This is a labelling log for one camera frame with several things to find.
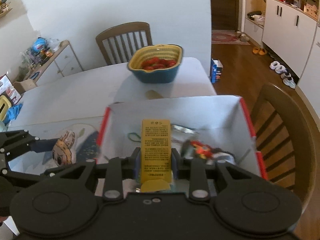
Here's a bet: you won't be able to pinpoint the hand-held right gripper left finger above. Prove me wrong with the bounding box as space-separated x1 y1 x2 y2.
59 147 142 202

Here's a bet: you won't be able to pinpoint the small tan piece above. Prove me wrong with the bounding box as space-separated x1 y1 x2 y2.
146 90 163 100

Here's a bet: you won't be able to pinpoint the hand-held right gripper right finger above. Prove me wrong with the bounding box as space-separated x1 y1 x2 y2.
171 148 254 203

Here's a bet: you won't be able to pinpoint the red printed snack packet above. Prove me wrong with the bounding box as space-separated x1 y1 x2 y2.
190 140 218 159

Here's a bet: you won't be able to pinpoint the dark brown door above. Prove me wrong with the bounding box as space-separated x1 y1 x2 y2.
210 0 241 31

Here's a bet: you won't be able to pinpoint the pile of red strawberries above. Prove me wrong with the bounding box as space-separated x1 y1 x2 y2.
140 57 177 70

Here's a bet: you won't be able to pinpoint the blue globe toy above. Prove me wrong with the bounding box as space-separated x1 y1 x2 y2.
31 37 48 54

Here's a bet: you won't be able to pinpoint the blue round placemat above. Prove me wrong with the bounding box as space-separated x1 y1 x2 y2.
75 130 103 165

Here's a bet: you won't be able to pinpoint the white wooden-top sideboard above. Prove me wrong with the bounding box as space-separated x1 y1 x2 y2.
30 40 84 85

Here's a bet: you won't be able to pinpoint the wooden slat-back chair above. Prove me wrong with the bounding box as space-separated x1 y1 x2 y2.
95 22 153 65

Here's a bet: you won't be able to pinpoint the blue carton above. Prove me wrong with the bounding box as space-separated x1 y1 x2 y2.
210 59 224 84

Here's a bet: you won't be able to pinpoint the white cardboard box red edges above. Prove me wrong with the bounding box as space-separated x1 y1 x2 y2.
96 95 268 180

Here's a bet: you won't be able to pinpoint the red patterned rug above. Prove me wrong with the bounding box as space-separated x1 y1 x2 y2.
211 30 250 46

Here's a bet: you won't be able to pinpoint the small yellow box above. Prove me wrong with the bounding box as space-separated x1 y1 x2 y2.
140 119 173 192

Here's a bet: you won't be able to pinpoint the wooden round-back chair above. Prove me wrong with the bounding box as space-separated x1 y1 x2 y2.
251 82 317 205

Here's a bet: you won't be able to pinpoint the blue cloth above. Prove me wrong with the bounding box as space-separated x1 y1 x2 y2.
4 103 23 125

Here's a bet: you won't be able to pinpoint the yellow colander basket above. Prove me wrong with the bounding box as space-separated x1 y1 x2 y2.
128 44 182 71

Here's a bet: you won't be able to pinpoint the red and white package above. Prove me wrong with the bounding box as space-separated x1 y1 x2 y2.
0 74 22 104

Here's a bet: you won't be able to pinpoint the white and wood wall cabinet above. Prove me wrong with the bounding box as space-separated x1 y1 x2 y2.
240 0 320 98

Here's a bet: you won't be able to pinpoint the blue basin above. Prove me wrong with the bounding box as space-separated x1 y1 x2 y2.
128 47 184 84

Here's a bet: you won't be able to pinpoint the wooden toy box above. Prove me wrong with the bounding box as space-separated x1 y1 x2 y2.
303 1 320 18

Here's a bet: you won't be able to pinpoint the yellow plastic container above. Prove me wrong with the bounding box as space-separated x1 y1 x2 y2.
0 95 12 122

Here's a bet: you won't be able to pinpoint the dark bag on bench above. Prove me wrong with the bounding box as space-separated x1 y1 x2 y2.
247 10 265 25

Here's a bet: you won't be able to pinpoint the small cardboard box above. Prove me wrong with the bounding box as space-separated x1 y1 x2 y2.
12 79 38 94

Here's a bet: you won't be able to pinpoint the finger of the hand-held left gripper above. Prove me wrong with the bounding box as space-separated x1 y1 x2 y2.
0 169 63 187
0 129 60 159

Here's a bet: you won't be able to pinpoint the cartoon face plush toy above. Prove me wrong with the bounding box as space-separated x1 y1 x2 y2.
52 129 77 167

